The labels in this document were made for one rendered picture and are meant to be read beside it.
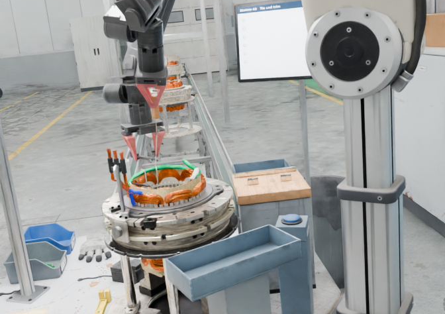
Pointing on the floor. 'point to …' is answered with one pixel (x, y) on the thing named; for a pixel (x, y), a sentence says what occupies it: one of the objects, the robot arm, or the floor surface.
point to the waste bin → (330, 244)
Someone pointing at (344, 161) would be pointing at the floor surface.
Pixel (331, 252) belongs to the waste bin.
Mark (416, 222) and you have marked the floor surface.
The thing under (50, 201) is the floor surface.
